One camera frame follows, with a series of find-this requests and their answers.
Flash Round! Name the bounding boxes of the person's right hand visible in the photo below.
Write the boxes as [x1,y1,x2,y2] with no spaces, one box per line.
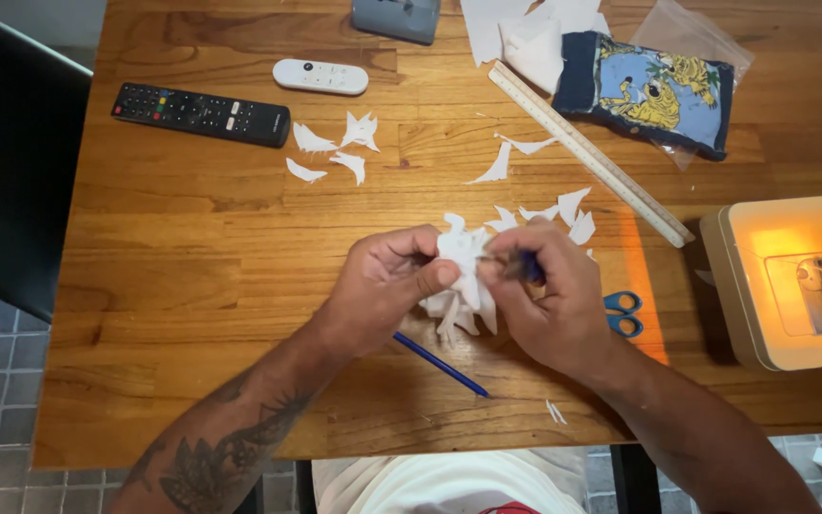
[477,217,616,381]

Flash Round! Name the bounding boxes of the person's left hand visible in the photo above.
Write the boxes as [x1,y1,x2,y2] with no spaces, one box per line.
[320,224,463,359]

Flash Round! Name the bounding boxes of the blue-handled small tool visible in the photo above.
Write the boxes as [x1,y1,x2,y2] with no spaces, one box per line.
[520,249,547,287]

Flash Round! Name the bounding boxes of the white cut fabric piece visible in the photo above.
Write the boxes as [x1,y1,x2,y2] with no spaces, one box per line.
[418,212,499,348]

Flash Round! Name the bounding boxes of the white triangular scale ruler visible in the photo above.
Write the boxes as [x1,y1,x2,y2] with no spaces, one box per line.
[487,60,696,249]

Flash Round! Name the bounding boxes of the blue pen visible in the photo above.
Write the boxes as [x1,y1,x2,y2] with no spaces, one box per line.
[392,331,491,399]

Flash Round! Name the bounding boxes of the scattered white fabric scraps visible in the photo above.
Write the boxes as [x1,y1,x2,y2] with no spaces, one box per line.
[284,110,598,427]

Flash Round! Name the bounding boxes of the tiger print fabric pouch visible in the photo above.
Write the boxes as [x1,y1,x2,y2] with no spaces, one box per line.
[551,30,736,162]

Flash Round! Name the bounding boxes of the heap of white fabric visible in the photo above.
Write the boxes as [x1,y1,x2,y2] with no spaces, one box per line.
[459,0,612,97]

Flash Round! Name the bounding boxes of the cream sewing machine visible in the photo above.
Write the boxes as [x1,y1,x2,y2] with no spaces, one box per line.
[699,191,822,373]

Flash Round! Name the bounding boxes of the person's white shirt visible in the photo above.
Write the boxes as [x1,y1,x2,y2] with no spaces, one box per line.
[310,447,591,514]

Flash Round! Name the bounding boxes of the grey plastic device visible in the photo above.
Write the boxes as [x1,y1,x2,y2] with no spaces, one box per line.
[350,0,442,47]

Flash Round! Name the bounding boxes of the white remote control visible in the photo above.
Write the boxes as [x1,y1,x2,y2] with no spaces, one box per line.
[272,58,371,97]

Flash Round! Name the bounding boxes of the black table leg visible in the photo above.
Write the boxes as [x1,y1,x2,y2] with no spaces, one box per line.
[608,443,664,514]
[294,459,317,514]

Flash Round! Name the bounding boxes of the clear plastic bag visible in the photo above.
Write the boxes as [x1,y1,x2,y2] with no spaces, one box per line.
[628,0,755,171]

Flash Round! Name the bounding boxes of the black remote control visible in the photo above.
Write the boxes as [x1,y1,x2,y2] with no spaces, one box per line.
[110,82,292,149]

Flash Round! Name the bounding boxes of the black chair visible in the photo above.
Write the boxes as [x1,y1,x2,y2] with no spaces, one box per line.
[0,0,95,324]

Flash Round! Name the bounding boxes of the blue-handled scissors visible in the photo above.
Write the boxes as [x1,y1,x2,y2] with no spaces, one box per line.
[601,290,645,339]

